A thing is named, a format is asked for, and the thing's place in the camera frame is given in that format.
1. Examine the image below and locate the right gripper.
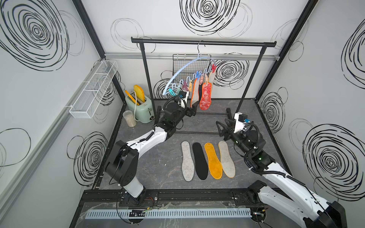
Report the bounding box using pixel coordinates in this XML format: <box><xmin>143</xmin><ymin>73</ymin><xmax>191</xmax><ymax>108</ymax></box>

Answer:
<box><xmin>217</xmin><ymin>118</ymin><xmax>251</xmax><ymax>157</ymax></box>

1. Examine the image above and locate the grey orange-edged insole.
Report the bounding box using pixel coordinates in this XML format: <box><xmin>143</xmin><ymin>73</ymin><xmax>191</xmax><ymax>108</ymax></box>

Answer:
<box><xmin>190</xmin><ymin>78</ymin><xmax>199</xmax><ymax>107</ymax></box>

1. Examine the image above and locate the light blue clip hanger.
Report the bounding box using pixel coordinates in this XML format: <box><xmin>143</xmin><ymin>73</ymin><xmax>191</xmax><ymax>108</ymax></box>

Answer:
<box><xmin>162</xmin><ymin>39</ymin><xmax>217</xmax><ymax>96</ymax></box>

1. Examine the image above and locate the grey felt yellow-edged insole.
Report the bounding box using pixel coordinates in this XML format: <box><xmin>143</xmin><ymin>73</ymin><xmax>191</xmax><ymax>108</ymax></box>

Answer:
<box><xmin>218</xmin><ymin>141</ymin><xmax>236</xmax><ymax>178</ymax></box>

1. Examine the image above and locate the grey black-backed insole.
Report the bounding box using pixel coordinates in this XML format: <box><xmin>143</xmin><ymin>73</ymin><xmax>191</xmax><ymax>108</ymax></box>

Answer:
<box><xmin>193</xmin><ymin>142</ymin><xmax>208</xmax><ymax>180</ymax></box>

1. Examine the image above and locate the black garment rack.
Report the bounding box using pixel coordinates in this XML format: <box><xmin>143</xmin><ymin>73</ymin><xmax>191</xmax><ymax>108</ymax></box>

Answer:
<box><xmin>131</xmin><ymin>37</ymin><xmax>277</xmax><ymax>124</ymax></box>

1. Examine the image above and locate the dark grey felt insole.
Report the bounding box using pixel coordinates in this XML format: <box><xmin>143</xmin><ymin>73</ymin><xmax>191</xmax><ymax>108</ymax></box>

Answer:
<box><xmin>198</xmin><ymin>85</ymin><xmax>202</xmax><ymax>101</ymax></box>

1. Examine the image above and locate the white knitted insole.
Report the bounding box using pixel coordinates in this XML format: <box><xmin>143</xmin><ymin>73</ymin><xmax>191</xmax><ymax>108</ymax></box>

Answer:
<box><xmin>208</xmin><ymin>72</ymin><xmax>215</xmax><ymax>84</ymax></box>

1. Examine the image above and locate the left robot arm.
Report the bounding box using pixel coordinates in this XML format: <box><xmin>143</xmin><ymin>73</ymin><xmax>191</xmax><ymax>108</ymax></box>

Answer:
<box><xmin>104</xmin><ymin>95</ymin><xmax>199</xmax><ymax>200</ymax></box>

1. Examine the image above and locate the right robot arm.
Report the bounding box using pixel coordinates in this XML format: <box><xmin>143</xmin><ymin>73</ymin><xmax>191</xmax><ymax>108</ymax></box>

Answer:
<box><xmin>216</xmin><ymin>113</ymin><xmax>347</xmax><ymax>228</ymax></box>

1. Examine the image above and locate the teal clothespin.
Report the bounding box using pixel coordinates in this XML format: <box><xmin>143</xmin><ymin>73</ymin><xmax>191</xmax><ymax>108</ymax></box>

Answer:
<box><xmin>168</xmin><ymin>88</ymin><xmax>176</xmax><ymax>97</ymax></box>

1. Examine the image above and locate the purple clothespin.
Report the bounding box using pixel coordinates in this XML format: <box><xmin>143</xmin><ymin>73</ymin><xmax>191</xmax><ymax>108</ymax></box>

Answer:
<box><xmin>182</xmin><ymin>82</ymin><xmax>189</xmax><ymax>92</ymax></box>

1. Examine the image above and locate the red white patterned insole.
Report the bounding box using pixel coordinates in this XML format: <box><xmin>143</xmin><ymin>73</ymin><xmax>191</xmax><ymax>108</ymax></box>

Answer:
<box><xmin>199</xmin><ymin>83</ymin><xmax>212</xmax><ymax>110</ymax></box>

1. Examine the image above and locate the blue clothespin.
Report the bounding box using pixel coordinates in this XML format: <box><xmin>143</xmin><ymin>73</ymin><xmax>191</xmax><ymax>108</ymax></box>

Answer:
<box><xmin>195</xmin><ymin>71</ymin><xmax>202</xmax><ymax>79</ymax></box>

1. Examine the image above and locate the mint green toaster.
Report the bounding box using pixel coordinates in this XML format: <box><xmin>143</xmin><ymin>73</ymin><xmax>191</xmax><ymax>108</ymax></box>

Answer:
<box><xmin>125</xmin><ymin>97</ymin><xmax>155</xmax><ymax>124</ymax></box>

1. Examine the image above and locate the yellow toast slice leaning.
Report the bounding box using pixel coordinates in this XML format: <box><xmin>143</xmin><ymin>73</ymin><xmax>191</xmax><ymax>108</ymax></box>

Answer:
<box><xmin>125</xmin><ymin>90</ymin><xmax>141</xmax><ymax>106</ymax></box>

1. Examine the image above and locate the red clothespin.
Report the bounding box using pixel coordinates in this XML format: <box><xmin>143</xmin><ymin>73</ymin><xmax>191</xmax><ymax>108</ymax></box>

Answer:
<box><xmin>211</xmin><ymin>64</ymin><xmax>217</xmax><ymax>73</ymax></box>

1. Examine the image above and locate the translucent plastic cup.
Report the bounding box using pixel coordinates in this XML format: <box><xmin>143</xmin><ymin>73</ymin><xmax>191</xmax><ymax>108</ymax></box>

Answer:
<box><xmin>123</xmin><ymin>110</ymin><xmax>136</xmax><ymax>127</ymax></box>

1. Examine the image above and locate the black wire wall basket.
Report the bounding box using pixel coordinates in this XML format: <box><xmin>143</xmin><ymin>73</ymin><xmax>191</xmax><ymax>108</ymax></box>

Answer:
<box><xmin>173</xmin><ymin>54</ymin><xmax>213</xmax><ymax>83</ymax></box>

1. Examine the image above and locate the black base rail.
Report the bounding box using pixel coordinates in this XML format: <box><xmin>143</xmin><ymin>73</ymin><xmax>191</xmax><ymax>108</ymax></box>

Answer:
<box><xmin>80</xmin><ymin>188</ymin><xmax>261</xmax><ymax>207</ymax></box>

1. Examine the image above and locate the white slotted cable duct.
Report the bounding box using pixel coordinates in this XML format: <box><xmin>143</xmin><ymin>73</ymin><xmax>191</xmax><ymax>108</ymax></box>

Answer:
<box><xmin>85</xmin><ymin>208</ymin><xmax>252</xmax><ymax>219</ymax></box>

